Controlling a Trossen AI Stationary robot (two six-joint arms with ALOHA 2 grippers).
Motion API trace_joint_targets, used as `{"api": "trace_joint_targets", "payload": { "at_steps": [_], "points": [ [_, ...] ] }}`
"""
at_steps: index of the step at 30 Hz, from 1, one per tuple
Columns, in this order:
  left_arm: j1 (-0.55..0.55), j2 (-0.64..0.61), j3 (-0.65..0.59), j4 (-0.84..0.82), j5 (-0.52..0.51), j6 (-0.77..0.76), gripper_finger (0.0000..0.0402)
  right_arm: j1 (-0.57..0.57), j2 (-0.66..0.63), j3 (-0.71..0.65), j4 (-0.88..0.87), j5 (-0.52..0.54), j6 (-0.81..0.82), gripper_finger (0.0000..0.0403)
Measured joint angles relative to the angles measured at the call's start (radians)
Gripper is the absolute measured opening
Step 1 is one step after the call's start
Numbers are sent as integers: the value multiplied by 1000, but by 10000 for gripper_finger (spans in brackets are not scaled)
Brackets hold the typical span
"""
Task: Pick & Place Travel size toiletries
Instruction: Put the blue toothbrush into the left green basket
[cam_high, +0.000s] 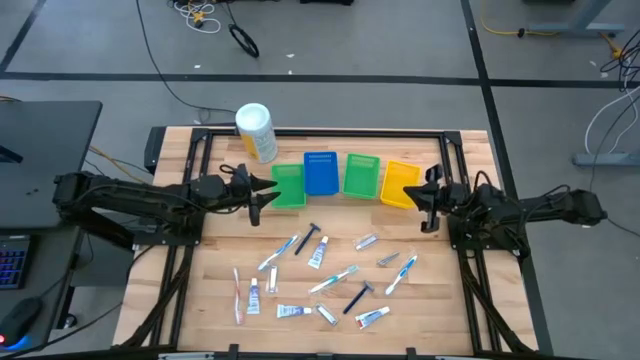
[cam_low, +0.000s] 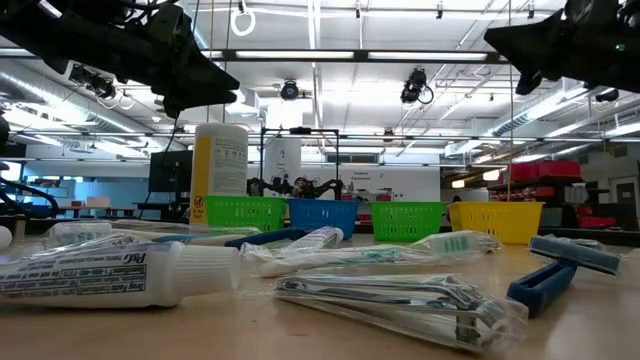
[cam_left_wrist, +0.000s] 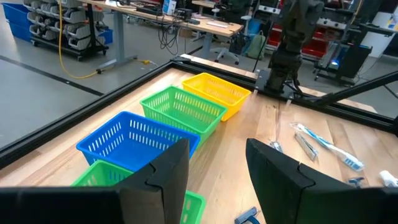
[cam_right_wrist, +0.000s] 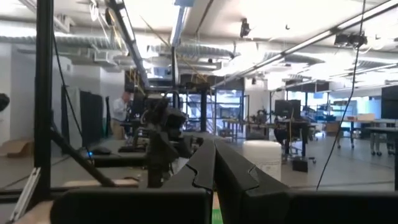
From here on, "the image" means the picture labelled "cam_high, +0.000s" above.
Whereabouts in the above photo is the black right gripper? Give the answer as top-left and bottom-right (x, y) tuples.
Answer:
(403, 163), (470, 234)

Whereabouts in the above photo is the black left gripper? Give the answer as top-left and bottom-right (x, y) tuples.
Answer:
(219, 163), (283, 227)

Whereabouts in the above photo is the blue white toothbrush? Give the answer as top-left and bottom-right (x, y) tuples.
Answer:
(256, 232), (303, 273)
(383, 253), (419, 297)

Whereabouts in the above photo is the dark blue disposable razor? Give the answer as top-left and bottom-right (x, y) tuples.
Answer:
(342, 279), (376, 316)
(293, 222), (322, 257)

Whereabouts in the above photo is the white blue toothpaste tube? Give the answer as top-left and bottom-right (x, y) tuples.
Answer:
(307, 235), (330, 271)
(276, 303), (314, 320)
(246, 277), (262, 316)

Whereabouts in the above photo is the red white toothbrush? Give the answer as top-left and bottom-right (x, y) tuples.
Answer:
(232, 266), (246, 326)

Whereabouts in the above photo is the teal white toothbrush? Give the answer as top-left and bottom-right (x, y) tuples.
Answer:
(307, 264), (360, 296)

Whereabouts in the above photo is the white red toothpaste tube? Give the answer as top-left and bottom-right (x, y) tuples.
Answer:
(354, 305), (392, 331)

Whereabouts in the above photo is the yellow plastic slotted basket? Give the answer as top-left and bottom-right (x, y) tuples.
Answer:
(379, 159), (423, 210)

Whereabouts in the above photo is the green plastic slotted basket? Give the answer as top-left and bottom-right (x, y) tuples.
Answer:
(341, 152), (382, 201)
(270, 163), (308, 210)

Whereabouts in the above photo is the white yellow wipes canister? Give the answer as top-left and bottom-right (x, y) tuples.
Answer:
(234, 102), (279, 165)

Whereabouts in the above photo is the blue plastic slotted basket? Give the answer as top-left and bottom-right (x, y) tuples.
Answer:
(303, 150), (341, 197)

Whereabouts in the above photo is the black table end plate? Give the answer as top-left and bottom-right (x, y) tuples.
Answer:
(143, 125), (168, 175)

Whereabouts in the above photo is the grey desk foot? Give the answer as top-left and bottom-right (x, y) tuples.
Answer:
(572, 152), (640, 167)

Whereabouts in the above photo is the black desk panel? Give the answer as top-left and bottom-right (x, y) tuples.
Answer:
(0, 99), (104, 231)

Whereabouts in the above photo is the dark grey desk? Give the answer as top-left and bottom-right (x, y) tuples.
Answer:
(0, 224), (86, 354)

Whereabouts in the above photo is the grey desk leg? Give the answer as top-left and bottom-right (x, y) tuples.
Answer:
(527, 0), (626, 39)

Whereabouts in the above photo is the backlit black keyboard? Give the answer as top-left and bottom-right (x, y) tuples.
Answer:
(0, 234), (32, 291)

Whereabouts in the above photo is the black computer mouse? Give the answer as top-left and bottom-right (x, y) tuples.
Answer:
(0, 297), (44, 349)

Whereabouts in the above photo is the black aluminium table frame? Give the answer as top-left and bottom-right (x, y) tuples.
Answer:
(113, 125), (540, 357)

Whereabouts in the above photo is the black cable coil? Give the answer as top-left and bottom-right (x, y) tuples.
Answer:
(227, 22), (261, 60)

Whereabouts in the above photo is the thin yellow cable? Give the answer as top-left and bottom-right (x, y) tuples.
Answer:
(88, 144), (151, 185)

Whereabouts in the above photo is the long black floor cable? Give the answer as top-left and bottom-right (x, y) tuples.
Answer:
(134, 0), (239, 116)

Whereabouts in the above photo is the white cable with yellow plug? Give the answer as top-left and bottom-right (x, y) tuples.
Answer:
(172, 0), (222, 35)

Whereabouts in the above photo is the yellow floor cable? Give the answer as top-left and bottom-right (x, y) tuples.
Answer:
(479, 0), (559, 39)

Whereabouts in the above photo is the white floor cable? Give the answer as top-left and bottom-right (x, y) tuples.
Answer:
(583, 84), (640, 156)

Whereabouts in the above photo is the black cable bundle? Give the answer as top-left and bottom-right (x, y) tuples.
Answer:
(599, 39), (640, 94)

